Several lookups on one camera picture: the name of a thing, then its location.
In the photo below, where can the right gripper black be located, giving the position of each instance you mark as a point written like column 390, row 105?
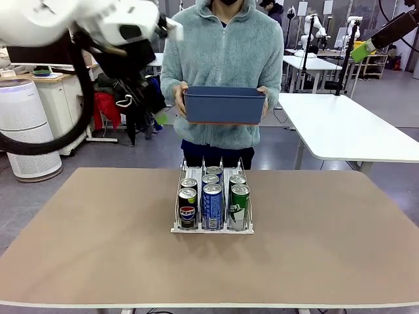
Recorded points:
column 393, row 32

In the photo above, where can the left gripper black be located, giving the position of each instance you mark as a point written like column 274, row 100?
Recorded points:
column 127, row 62

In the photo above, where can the blue plastic bin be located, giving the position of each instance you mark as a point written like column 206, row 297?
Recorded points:
column 224, row 106

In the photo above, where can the blue beverage can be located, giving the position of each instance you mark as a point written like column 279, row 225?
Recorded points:
column 214, row 170
column 210, row 179
column 212, row 206

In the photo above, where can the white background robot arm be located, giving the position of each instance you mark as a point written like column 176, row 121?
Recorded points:
column 309, row 32
column 352, row 26

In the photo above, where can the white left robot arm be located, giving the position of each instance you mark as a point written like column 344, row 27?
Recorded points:
column 39, row 19

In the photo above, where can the green beverage can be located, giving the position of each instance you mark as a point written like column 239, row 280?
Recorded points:
column 238, row 180
column 240, row 206

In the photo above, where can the clear acrylic can dispenser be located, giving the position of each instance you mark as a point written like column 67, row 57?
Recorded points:
column 212, row 230

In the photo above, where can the person's right hand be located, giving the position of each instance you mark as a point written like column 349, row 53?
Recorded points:
column 180, row 98

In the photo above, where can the person's left hand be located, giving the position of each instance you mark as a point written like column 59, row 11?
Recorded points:
column 265, row 93

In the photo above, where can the yellow plastic basket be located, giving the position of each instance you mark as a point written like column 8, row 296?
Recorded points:
column 358, row 43

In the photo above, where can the wooden shelf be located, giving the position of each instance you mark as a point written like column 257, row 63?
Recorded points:
column 376, row 65

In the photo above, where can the black jacket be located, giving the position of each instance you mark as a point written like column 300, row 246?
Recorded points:
column 137, row 98

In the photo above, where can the black tripod stand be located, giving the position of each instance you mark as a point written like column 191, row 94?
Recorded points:
column 342, row 75

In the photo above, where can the red fire extinguisher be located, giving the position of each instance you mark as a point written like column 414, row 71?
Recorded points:
column 396, row 62

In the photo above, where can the person's blue undershirt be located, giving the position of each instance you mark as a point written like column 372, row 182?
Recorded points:
column 193, row 147

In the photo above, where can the white paper sheet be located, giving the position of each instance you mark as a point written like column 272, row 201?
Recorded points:
column 302, row 8
column 328, row 7

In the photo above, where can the white background table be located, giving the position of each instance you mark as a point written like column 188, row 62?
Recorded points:
column 157, row 62
column 307, row 63

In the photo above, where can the red jacket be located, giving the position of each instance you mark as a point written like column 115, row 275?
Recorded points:
column 104, row 108

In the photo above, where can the black Pepsi can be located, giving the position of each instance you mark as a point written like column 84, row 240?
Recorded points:
column 187, row 209
column 189, row 183

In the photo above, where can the white side table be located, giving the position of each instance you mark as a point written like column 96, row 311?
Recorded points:
column 343, row 124

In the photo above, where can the person in teal fleece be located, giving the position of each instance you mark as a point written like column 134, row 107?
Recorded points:
column 222, row 59

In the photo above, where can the person's black pants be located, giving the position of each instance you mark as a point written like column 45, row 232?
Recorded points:
column 242, row 161

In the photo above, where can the stacked cardboard boxes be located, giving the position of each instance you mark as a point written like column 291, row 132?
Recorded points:
column 87, row 59

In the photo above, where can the background person dark jacket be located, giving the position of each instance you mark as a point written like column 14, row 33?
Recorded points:
column 273, row 13

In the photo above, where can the white cabinet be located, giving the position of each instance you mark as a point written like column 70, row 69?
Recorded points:
column 59, row 108

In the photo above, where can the black keyboard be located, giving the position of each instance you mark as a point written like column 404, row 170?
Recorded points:
column 70, row 69

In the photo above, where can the green dish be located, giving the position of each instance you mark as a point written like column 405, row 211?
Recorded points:
column 41, row 72

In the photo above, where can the black face mask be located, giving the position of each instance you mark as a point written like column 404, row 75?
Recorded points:
column 229, row 1

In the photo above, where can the black computer monitor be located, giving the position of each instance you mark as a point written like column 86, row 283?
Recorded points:
column 39, row 54

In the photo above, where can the white air purifier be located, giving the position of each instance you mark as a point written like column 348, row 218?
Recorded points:
column 23, row 131

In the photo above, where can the white clothes rack frame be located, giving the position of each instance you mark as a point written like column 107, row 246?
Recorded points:
column 101, row 140

